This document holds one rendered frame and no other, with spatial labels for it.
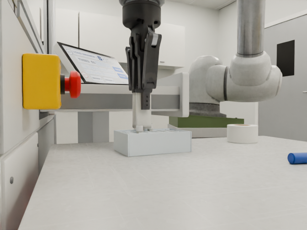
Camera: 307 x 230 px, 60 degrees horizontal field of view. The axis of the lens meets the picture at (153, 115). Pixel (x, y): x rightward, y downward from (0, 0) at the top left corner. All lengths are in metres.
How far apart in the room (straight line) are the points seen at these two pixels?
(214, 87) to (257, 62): 0.20
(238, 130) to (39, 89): 0.44
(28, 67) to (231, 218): 0.29
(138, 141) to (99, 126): 1.21
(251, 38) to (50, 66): 0.86
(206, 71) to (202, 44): 4.28
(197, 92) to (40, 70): 0.88
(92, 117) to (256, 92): 0.92
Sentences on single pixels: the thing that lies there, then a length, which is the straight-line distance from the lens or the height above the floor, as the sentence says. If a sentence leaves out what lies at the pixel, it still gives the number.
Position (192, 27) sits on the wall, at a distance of 5.40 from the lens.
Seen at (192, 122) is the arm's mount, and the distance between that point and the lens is 1.09.
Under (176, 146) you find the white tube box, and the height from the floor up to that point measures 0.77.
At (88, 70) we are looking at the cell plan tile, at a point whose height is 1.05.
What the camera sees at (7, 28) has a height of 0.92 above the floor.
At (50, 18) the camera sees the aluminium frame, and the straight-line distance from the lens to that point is 1.26.
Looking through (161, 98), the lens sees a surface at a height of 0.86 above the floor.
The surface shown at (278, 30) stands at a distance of 4.58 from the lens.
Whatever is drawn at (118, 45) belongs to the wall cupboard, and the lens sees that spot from 4.30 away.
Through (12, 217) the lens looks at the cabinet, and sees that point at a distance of 0.32.
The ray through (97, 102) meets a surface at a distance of 0.61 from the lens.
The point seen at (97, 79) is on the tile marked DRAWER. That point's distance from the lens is 1.51.
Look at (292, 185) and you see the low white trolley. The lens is 0.32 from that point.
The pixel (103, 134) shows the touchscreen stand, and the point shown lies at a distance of 1.68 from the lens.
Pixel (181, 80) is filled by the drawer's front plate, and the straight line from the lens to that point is 0.66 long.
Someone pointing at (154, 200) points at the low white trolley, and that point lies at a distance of 0.24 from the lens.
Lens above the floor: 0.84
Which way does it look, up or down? 2 degrees down
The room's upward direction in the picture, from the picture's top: straight up
